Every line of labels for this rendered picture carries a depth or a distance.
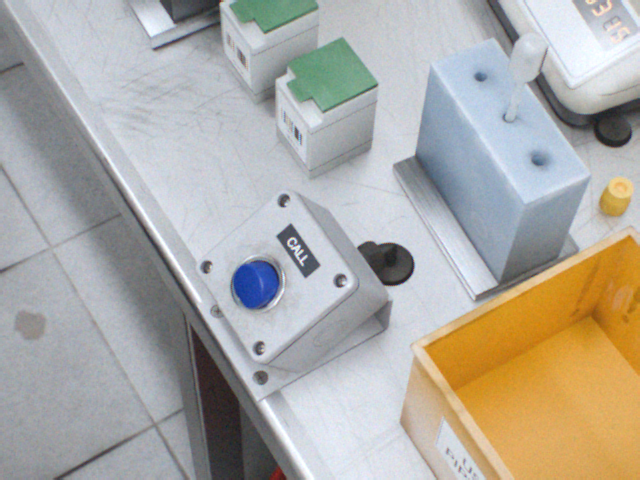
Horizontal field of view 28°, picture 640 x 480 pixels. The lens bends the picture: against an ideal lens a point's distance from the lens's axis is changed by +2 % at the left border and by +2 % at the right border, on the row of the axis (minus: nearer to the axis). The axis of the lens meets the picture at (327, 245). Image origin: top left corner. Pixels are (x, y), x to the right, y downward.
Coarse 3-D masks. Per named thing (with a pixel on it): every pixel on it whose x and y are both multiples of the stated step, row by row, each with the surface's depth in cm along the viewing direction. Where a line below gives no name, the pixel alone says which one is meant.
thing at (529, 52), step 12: (528, 36) 62; (540, 36) 62; (516, 48) 62; (528, 48) 61; (540, 48) 61; (516, 60) 62; (528, 60) 62; (540, 60) 62; (516, 72) 63; (528, 72) 63
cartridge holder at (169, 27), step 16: (128, 0) 81; (144, 0) 81; (160, 0) 81; (176, 0) 79; (192, 0) 79; (208, 0) 80; (144, 16) 80; (160, 16) 81; (176, 16) 80; (192, 16) 81; (208, 16) 81; (144, 32) 81; (160, 32) 80; (176, 32) 81
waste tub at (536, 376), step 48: (624, 240) 64; (528, 288) 62; (576, 288) 66; (624, 288) 67; (432, 336) 61; (480, 336) 64; (528, 336) 68; (576, 336) 71; (624, 336) 69; (432, 384) 61; (480, 384) 69; (528, 384) 70; (576, 384) 70; (624, 384) 70; (432, 432) 64; (480, 432) 58; (528, 432) 68; (576, 432) 68; (624, 432) 68
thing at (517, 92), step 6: (516, 84) 64; (522, 84) 64; (516, 90) 65; (522, 90) 65; (516, 96) 65; (510, 102) 66; (516, 102) 65; (510, 108) 66; (516, 108) 66; (510, 114) 66; (504, 120) 67; (510, 120) 67
